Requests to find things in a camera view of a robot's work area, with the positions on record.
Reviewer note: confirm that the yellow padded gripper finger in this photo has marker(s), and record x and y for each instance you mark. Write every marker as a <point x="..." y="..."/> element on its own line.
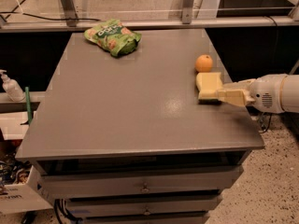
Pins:
<point x="242" y="84"/>
<point x="238" y="97"/>

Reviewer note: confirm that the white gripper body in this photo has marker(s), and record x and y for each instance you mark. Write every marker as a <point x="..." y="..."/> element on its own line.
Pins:
<point x="265" y="93"/>

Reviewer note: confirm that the yellow sponge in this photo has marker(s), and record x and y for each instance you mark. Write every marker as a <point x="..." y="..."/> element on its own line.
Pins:
<point x="207" y="85"/>

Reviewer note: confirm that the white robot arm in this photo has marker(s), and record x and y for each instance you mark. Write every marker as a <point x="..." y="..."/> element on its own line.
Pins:
<point x="289" y="94"/>

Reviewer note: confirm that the orange fruit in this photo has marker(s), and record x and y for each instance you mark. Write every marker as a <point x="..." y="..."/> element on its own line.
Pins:
<point x="203" y="63"/>

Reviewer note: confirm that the middle drawer with knob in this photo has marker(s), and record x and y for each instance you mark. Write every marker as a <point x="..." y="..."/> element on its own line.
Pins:
<point x="144" y="206"/>

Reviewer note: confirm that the drawer with knob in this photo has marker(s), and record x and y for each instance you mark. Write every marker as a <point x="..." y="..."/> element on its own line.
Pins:
<point x="144" y="206"/>
<point x="142" y="182"/>

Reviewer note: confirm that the grey drawer cabinet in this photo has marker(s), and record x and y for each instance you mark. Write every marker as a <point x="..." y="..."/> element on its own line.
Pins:
<point x="102" y="115"/>

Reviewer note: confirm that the green snack bag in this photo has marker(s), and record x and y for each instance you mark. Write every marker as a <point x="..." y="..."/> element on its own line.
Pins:
<point x="114" y="37"/>

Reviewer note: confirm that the top drawer with knob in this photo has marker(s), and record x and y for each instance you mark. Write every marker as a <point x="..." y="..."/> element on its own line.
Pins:
<point x="142" y="182"/>

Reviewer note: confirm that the green stick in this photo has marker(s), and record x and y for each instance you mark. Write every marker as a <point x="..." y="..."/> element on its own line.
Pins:
<point x="28" y="105"/>

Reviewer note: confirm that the white pump bottle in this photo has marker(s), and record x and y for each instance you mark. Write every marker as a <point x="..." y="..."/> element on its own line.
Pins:
<point x="12" y="87"/>

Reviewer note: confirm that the white cardboard box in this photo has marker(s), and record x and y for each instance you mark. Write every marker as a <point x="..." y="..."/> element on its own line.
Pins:
<point x="25" y="197"/>

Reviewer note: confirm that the metal frame rail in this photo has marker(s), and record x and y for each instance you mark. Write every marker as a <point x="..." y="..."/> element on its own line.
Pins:
<point x="57" y="26"/>

